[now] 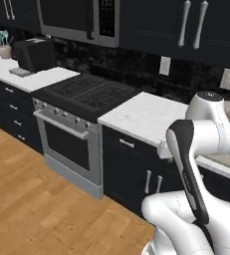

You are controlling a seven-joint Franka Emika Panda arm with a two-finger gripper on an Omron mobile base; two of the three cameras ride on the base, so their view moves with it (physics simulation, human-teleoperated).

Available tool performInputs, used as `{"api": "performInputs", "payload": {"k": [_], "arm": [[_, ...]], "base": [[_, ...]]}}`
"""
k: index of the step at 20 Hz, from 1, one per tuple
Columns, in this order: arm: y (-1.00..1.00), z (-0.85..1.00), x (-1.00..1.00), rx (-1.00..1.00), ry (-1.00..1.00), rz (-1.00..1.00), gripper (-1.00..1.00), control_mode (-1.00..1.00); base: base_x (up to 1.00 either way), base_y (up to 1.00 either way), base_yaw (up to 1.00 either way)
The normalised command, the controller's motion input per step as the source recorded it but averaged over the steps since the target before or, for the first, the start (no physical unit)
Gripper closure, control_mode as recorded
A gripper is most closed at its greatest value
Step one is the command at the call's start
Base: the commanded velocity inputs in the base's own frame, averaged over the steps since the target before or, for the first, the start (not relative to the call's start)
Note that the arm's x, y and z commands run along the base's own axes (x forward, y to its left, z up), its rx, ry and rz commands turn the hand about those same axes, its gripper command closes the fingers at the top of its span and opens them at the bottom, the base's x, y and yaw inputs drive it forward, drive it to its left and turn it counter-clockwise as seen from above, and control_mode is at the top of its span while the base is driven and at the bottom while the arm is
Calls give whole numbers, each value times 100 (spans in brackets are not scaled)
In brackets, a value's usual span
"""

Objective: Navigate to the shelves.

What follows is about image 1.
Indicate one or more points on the grey flat block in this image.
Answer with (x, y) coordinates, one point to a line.
(20, 71)

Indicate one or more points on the black toaster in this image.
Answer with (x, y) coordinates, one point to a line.
(35, 54)

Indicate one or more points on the dark base drawer run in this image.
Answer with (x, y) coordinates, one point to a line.
(10, 109)

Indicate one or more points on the white wall socket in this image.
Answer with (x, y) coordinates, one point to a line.
(228, 79)
(165, 65)

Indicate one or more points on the dark wall cupboard door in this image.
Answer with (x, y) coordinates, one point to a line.
(149, 23)
(224, 30)

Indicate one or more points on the dark base cupboard door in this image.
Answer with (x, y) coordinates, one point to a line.
(164, 181)
(126, 179)

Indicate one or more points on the silver black stove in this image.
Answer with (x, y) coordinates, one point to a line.
(86, 96)

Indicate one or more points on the dark drawer front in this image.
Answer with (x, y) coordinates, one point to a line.
(133, 139)

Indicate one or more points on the dark wall cupboard run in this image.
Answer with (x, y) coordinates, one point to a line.
(23, 13)

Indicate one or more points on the beige tool pot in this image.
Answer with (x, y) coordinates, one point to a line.
(5, 52)

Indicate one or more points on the teal kitchen tools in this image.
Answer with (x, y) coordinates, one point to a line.
(1, 37)

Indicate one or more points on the silver black microwave oven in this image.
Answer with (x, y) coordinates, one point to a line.
(70, 16)

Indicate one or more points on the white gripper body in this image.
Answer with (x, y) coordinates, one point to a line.
(164, 150)

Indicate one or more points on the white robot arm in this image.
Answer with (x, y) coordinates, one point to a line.
(173, 212)

